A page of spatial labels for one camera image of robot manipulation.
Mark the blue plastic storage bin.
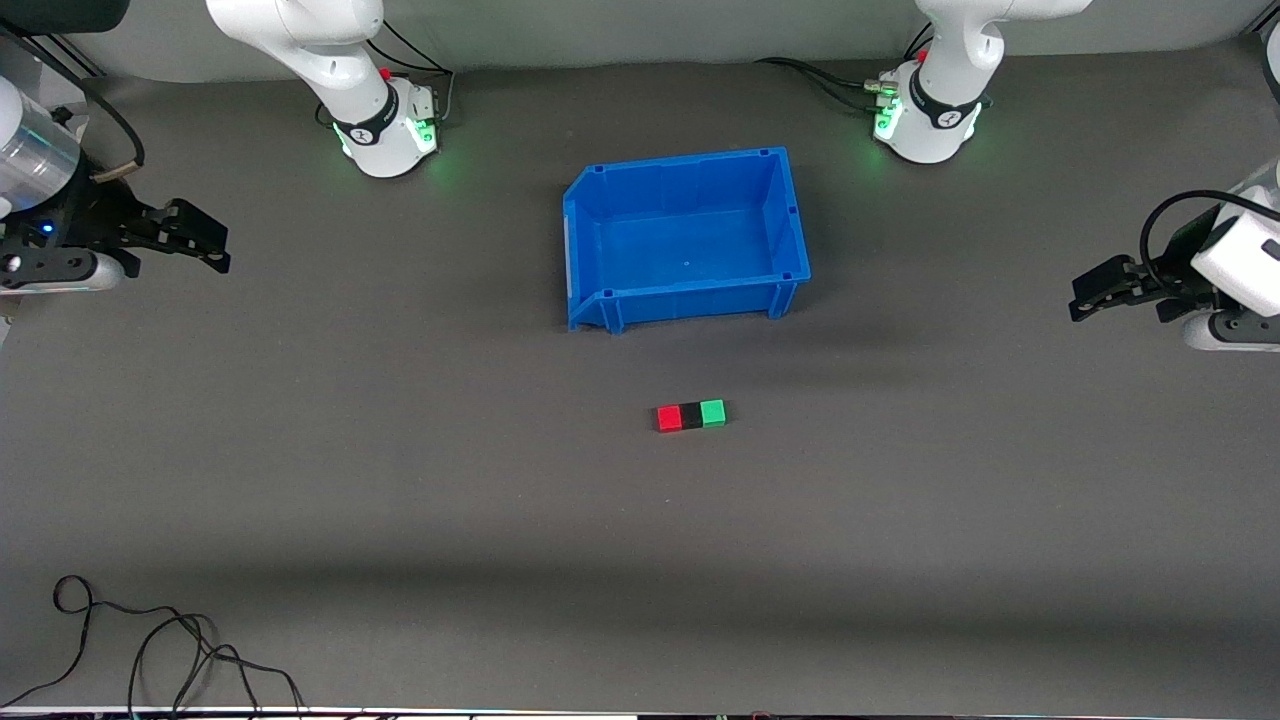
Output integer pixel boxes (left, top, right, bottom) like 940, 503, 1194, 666
562, 146, 812, 334

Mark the black right arm base cable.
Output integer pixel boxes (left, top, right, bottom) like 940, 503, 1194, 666
362, 20, 457, 127

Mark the black arm base cable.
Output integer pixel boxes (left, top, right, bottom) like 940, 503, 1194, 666
754, 56, 883, 113
362, 20, 457, 127

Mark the thin black loose cable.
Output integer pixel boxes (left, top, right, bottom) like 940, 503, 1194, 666
0, 574, 307, 717

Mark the black left arm base cable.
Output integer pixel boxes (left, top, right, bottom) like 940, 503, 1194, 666
754, 56, 883, 113

